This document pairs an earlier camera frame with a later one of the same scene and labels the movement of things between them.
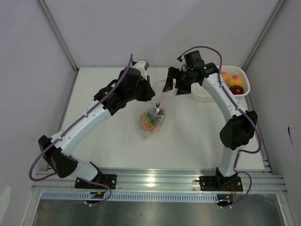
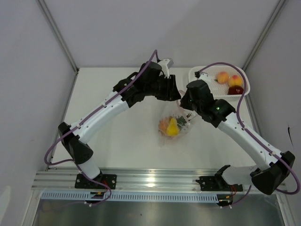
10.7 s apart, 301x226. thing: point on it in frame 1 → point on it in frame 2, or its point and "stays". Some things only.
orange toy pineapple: (153, 119) → (164, 121)
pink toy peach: (235, 80) stays
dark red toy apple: (236, 89) stays
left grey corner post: (58, 34) stays
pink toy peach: (225, 76) stays
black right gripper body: (186, 76) → (186, 102)
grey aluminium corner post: (264, 35) stays
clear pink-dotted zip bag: (152, 118) → (172, 126)
